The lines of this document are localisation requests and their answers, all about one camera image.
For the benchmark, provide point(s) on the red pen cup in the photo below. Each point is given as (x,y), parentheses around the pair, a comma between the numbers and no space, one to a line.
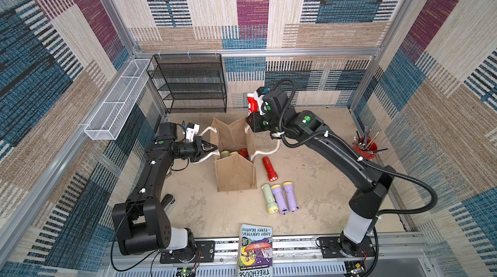
(365,144)

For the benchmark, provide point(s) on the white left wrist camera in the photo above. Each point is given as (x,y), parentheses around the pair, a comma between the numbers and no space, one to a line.
(191,130)

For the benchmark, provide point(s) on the purple flashlight lower right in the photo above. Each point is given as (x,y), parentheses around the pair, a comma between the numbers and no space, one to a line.
(290,194)

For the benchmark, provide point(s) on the red flashlight row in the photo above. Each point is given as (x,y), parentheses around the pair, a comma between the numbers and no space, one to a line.
(252,99)

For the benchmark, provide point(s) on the black wire shelf rack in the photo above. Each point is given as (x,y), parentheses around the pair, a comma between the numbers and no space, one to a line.
(190,83)

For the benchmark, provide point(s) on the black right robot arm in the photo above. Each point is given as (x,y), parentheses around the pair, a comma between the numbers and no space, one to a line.
(307,128)

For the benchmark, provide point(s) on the black white stapler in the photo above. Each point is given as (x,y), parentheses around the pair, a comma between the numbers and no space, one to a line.
(168,203)

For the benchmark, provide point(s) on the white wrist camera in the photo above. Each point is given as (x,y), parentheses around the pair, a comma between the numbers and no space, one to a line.
(258,96)
(191,130)

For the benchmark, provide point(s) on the colourful treehouse book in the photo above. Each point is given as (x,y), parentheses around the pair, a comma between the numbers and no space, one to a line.
(255,251)

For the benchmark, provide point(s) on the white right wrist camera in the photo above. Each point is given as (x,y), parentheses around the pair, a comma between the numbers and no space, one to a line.
(258,96)

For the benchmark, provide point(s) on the white mesh wall basket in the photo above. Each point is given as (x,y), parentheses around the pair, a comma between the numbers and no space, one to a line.
(111,116)

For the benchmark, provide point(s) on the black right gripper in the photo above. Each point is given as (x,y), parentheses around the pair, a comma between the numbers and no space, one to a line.
(252,122)

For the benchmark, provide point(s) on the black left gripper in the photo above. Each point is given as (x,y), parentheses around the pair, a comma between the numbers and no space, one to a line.
(200,145)

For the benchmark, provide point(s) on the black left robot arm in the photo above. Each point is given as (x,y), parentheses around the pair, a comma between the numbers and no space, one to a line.
(141,222)

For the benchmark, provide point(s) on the purple flashlight lower left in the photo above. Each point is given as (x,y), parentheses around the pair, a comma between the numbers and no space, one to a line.
(277,191)

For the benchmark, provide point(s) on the brown jute tote bag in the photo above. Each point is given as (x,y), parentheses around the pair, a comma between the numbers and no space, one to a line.
(235,173)

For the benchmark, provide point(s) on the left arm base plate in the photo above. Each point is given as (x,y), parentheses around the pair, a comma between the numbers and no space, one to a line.
(200,251)

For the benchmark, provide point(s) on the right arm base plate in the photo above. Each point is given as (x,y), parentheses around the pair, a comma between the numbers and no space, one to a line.
(338,246)

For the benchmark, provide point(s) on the green flashlight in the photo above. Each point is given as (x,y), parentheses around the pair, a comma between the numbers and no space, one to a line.
(224,154)
(271,204)

